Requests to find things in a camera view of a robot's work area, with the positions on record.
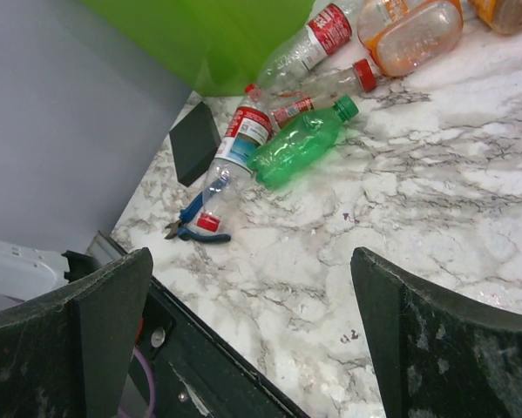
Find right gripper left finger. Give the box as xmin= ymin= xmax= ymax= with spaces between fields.
xmin=0 ymin=248 xmax=153 ymax=417

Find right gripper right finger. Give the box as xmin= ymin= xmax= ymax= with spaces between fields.
xmin=350 ymin=247 xmax=522 ymax=417

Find green plastic bottle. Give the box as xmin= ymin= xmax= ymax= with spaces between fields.
xmin=247 ymin=96 xmax=359 ymax=190

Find crushed orange label bottle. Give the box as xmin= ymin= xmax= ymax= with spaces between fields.
xmin=356 ymin=0 xmax=464 ymax=78

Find orange juice bottle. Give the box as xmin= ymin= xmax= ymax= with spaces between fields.
xmin=470 ymin=0 xmax=522 ymax=35

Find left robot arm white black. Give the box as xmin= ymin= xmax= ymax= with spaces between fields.
xmin=0 ymin=241 xmax=70 ymax=311

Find green plastic bin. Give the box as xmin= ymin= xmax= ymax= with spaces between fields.
xmin=86 ymin=0 xmax=313 ymax=97

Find black foam block left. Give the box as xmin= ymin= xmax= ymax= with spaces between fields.
xmin=169 ymin=102 xmax=220 ymax=186

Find small red label bottle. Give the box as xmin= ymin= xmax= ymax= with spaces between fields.
xmin=268 ymin=59 xmax=376 ymax=131

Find red white label bottle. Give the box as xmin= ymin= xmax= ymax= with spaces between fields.
xmin=195 ymin=84 xmax=273 ymax=235

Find red label clear bottle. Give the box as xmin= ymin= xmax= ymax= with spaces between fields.
xmin=255 ymin=1 xmax=363 ymax=93

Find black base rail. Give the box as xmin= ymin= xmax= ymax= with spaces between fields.
xmin=62 ymin=234 xmax=309 ymax=418

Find blue handled pliers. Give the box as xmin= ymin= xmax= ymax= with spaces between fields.
xmin=165 ymin=177 xmax=231 ymax=244

